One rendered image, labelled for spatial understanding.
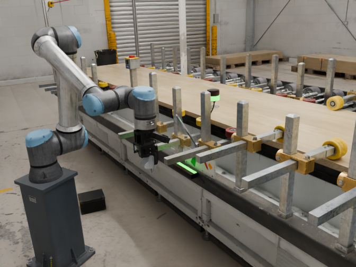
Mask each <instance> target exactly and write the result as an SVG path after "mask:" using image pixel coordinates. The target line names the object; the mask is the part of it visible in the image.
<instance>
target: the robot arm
mask: <svg viewBox="0 0 356 267"><path fill-rule="evenodd" d="M81 45H82V40H81V36H80V34H79V32H78V30H77V29H76V28H75V27H74V26H66V25H65V26H52V27H49V26H48V27H44V28H41V29H39V30H38V31H36V32H35V34H34V35H33V37H32V39H31V47H32V50H33V51H34V52H35V54H36V55H37V56H39V57H41V58H44V59H45V60H46V61H47V62H48V63H49V64H50V65H51V66H52V67H53V69H54V70H55V71H56V80H57V97H58V114H59V122H58V123H57V124H56V130H55V131H52V130H51V129H38V130H35V131H32V132H30V133H29V134H27V135H26V137H25V145H26V149H27V152H28V158H29V163H30V171H29V181H30V182H32V183H36V184H42V183H49V182H52V181H55V180H57V179H59V178H60V177H62V175H63V169H62V168H61V166H60V165H59V163H58V161H57V156H60V155H63V154H66V153H70V152H73V151H76V150H80V149H81V148H84V147H85V146H86V145H87V143H88V134H87V130H85V129H86V128H85V127H84V126H83V125H82V124H81V123H80V122H79V121H78V95H79V97H80V98H81V99H82V104H83V108H84V109H85V111H86V113H87V114H89V115H91V116H96V115H102V114H105V113H108V112H112V111H118V110H121V109H125V108H129V109H133V110H134V114H135V127H136V130H134V138H135V141H134V142H133V151H134V153H137V152H138V154H139V157H141V158H144V159H143V160H142V161H141V162H140V165H141V166H144V168H145V169H148V168H149V169H150V171H151V173H153V172H154V170H155V168H156V166H157V164H158V159H159V155H158V146H157V143H156V140H159V141H161V142H162V143H169V141H170V138H169V137H168V136H167V135H161V134H158V133H155V132H154V131H155V128H156V127H157V120H156V103H155V98H156V95H155V91H154V89H153V88H152V87H149V86H137V87H134V88H133V87H129V86H124V85H123V86H118V87H116V88H115V89H113V90H107V91H103V90H102V89H101V88H100V87H99V86H97V85H96V84H95V83H94V82H93V81H92V80H91V79H90V78H89V77H88V76H87V75H86V74H85V73H84V72H83V71H82V70H81V69H80V68H79V67H78V66H77V49H79V48H80V47H81ZM155 139H156V140H155ZM135 145H137V149H136V150H135Z"/></svg>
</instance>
